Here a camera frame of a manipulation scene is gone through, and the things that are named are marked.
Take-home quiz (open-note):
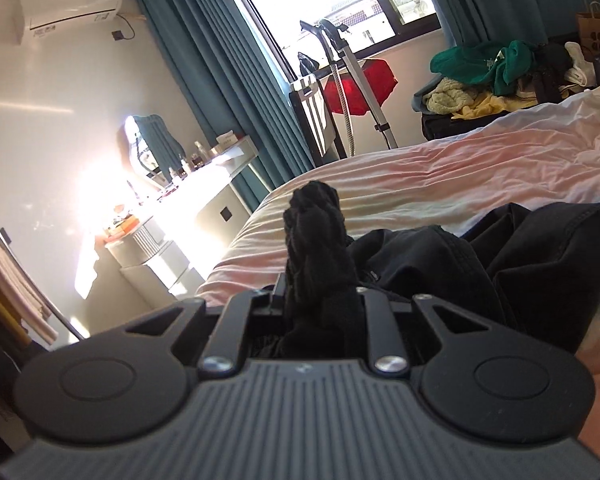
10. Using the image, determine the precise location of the pink bed sheet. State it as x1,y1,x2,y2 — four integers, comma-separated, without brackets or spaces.
196,87,600,456

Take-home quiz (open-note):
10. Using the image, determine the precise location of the black framed window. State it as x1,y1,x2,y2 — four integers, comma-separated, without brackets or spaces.
245,0,439,72

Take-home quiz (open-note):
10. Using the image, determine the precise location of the white drawer cabinet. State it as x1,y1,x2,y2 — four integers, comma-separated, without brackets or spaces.
106,217,204,310

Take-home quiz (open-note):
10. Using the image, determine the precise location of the teal framed vanity mirror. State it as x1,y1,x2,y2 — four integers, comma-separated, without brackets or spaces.
124,114,186,180

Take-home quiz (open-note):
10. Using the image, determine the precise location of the brown paper bag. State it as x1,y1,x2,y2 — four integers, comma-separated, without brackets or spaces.
576,0,600,62

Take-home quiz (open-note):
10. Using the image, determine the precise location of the cream knit garment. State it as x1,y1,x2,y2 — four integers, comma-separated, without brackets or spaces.
422,77,479,115

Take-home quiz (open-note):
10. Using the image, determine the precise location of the left teal curtain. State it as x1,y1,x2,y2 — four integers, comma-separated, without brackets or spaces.
137,0,314,209

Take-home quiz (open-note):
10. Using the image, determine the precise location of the black garment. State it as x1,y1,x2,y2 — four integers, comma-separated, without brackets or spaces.
256,181,600,359

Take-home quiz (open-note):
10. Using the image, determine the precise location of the silver tripod stand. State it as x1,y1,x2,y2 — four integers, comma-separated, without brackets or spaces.
300,18,399,156

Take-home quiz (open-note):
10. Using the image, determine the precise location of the green garment pile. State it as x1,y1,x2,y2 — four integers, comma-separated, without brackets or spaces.
429,40,534,96

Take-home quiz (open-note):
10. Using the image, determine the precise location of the white vanity desk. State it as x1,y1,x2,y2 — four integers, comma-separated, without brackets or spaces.
154,136,258,274

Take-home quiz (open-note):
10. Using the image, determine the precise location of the white air conditioner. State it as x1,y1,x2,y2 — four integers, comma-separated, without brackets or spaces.
16,0,122,44

